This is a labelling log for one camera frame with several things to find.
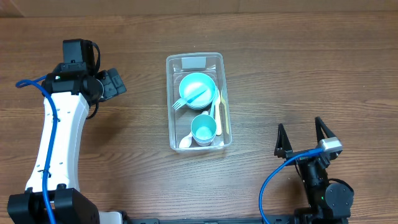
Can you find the green plastic cup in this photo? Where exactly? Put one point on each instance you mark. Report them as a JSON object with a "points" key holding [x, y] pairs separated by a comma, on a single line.
{"points": [[203, 127]]}

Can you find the yellow plastic fork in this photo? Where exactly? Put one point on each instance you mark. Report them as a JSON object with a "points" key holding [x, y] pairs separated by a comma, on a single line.
{"points": [[217, 115]]}

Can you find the blue plastic cup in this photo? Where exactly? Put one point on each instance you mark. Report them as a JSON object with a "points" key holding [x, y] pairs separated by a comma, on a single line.
{"points": [[206, 142]]}

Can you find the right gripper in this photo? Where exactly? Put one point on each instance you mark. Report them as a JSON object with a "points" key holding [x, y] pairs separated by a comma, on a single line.
{"points": [[283, 145]]}

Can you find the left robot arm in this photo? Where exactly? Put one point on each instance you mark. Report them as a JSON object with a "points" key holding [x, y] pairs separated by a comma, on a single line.
{"points": [[52, 193]]}

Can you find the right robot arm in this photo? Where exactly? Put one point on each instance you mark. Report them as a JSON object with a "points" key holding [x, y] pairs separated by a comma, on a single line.
{"points": [[329, 200]]}

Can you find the light blue bowl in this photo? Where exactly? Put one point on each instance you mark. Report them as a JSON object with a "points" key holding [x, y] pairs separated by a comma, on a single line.
{"points": [[196, 80]]}

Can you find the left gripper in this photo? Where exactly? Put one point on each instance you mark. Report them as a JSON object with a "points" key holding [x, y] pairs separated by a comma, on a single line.
{"points": [[109, 88]]}

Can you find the clear plastic container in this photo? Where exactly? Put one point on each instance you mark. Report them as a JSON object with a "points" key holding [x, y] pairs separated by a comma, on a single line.
{"points": [[178, 67]]}

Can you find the white fork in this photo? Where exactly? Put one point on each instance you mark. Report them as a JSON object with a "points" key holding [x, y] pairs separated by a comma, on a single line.
{"points": [[183, 101], [212, 109]]}

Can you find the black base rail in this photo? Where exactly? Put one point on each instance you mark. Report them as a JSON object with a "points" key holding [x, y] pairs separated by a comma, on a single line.
{"points": [[211, 221]]}

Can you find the white plastic spoon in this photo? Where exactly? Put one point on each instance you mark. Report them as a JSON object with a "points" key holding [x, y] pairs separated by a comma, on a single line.
{"points": [[187, 140]]}

